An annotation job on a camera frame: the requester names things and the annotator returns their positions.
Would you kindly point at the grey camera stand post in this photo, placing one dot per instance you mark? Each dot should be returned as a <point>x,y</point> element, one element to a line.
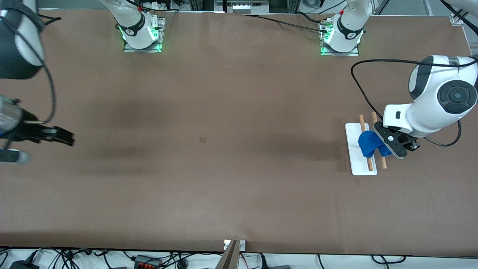
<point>228,257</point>

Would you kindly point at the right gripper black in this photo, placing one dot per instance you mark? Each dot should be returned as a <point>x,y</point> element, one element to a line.
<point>23,131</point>

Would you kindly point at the black orange power adapter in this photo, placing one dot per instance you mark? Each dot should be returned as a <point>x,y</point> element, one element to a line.
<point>147,261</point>

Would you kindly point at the grey box with white connectors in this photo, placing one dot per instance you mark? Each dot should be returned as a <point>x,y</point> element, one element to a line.
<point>242,6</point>

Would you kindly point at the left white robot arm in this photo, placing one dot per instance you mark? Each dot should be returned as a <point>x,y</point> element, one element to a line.
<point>433,97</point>

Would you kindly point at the blue cloth towel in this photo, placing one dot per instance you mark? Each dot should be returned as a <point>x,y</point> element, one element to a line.
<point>369,144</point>

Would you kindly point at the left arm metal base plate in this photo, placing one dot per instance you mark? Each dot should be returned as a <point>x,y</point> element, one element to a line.
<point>354,53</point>

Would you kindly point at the white rack with wooden bars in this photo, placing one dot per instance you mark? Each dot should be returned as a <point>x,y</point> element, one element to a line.
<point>354,160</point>

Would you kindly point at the small metal table bracket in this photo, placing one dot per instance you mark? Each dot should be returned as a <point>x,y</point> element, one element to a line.
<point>242,245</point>

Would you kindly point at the metal table corner bracket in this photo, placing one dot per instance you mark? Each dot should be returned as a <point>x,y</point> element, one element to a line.
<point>456,19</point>

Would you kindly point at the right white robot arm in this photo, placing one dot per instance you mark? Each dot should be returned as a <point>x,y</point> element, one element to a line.
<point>18,41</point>

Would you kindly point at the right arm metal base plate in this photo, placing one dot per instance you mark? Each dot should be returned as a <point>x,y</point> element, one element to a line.
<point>161,35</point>

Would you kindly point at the black power brick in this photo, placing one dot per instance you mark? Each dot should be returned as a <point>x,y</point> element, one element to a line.
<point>22,265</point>

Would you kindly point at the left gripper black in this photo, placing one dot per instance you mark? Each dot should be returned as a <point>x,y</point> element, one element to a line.
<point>412,144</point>

